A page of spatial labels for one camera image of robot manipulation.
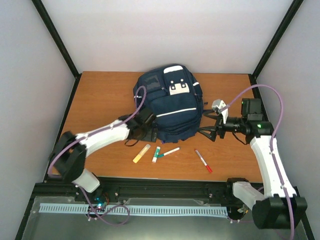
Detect yellow highlighter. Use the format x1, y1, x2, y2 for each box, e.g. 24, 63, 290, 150
132, 144, 151, 164

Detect green white glue stick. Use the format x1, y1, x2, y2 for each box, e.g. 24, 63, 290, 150
151, 146, 161, 163

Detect green cap marker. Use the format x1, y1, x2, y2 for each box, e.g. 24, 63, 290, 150
158, 147, 180, 158

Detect navy blue backpack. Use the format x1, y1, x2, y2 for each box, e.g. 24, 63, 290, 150
133, 64, 204, 143

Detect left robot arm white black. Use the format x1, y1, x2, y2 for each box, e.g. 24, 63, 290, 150
48, 108, 156, 202

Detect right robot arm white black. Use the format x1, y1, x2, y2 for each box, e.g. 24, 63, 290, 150
198, 98, 308, 229

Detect red marker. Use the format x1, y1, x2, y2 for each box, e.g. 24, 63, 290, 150
194, 149, 213, 174

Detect metal front plate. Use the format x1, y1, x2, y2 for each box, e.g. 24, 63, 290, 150
21, 196, 308, 240

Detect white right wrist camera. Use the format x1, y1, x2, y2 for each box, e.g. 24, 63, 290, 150
211, 99, 229, 124

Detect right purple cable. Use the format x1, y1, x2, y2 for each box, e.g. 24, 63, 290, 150
224, 84, 296, 240

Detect purple cable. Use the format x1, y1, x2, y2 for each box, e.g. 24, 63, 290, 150
47, 86, 148, 226
224, 84, 296, 240

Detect left rear frame post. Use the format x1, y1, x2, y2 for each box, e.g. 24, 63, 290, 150
31, 0, 81, 80

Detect frame post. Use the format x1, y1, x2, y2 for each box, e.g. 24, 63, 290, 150
251, 0, 305, 78
31, 0, 81, 80

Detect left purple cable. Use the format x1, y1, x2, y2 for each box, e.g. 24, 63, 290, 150
47, 86, 148, 226

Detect black aluminium frame rail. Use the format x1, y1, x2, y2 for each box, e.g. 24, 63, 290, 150
31, 177, 249, 206

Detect light blue cable duct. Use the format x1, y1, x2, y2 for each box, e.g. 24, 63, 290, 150
38, 203, 228, 218

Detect right rear frame post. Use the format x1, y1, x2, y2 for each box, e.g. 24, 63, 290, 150
251, 0, 305, 78

